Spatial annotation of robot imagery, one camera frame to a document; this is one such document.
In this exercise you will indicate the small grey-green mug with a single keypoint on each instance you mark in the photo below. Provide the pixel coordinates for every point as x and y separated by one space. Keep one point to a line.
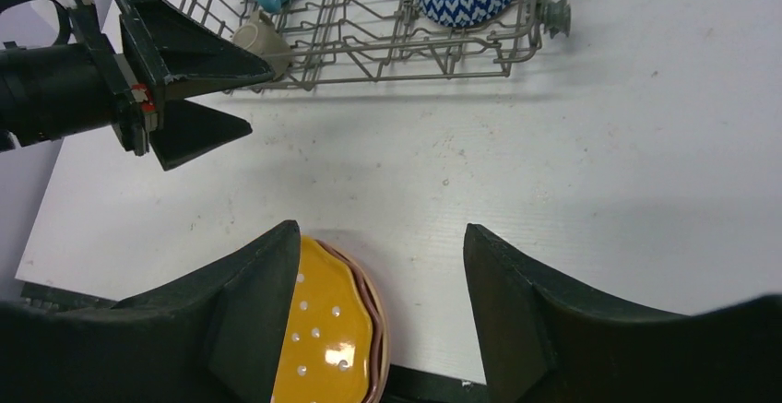
259 36

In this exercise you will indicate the grey wire dish rack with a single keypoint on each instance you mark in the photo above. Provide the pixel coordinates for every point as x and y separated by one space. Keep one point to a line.
360 41

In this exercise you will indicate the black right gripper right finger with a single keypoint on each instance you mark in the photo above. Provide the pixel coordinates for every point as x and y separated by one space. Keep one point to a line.
547 337

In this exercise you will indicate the yellow polka dot plate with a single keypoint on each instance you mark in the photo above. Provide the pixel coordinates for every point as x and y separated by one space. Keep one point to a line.
328 338

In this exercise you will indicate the cream plate at bottom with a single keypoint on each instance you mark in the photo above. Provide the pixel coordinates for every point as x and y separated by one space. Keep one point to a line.
380 358

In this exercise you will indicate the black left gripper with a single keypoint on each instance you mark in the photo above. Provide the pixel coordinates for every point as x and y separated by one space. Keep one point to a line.
80 83

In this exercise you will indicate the black table frame rail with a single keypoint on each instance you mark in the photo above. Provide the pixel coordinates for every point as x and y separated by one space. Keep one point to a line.
244 376

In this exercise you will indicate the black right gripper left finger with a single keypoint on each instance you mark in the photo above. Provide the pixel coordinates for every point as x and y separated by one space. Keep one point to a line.
171 339

